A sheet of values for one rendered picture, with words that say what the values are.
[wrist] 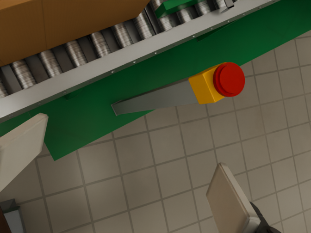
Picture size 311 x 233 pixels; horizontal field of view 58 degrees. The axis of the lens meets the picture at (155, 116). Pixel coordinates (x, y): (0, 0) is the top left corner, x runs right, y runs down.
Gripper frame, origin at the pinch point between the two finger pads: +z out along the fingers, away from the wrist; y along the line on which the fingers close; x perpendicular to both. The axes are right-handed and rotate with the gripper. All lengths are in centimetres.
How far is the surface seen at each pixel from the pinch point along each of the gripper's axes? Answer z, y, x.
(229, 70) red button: 37.6, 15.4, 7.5
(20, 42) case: 56, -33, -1
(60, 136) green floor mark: 118, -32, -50
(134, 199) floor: 120, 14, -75
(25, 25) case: 47, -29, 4
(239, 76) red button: 38.1, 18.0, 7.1
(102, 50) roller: 81, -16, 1
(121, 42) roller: 85, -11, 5
